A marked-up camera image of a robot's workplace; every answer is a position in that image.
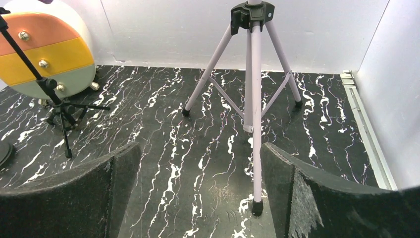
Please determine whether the round pastel drawer cabinet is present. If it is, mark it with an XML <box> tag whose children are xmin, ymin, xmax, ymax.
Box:
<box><xmin>2</xmin><ymin>0</ymin><xmax>100</xmax><ymax>98</ymax></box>

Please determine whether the lilac music stand tripod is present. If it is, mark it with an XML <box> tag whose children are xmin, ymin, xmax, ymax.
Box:
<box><xmin>182</xmin><ymin>0</ymin><xmax>303</xmax><ymax>217</ymax></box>

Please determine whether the black round-base mic stand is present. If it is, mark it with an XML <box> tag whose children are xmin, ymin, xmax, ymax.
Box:
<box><xmin>0</xmin><ymin>141</ymin><xmax>14</xmax><ymax>166</ymax></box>

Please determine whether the black tripod microphone stand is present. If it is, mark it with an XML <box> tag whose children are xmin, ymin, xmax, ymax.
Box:
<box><xmin>0</xmin><ymin>8</ymin><xmax>107</xmax><ymax>158</ymax></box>

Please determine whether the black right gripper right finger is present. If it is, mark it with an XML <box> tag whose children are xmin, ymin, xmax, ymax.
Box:
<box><xmin>261</xmin><ymin>143</ymin><xmax>420</xmax><ymax>238</ymax></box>

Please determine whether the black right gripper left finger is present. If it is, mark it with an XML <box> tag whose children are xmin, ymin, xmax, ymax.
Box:
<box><xmin>0</xmin><ymin>142</ymin><xmax>142</xmax><ymax>238</ymax></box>

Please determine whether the aluminium rail right edge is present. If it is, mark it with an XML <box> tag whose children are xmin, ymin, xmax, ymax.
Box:
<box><xmin>340</xmin><ymin>70</ymin><xmax>398</xmax><ymax>190</ymax></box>

